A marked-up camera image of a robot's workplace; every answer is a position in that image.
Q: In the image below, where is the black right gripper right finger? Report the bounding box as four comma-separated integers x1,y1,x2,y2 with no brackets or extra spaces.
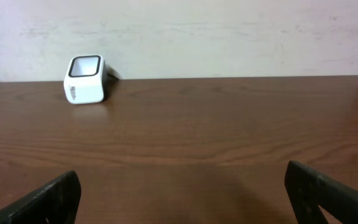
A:
285,161,358,223

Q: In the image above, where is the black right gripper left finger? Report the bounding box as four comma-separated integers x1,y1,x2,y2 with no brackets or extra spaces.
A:
0,170,81,224

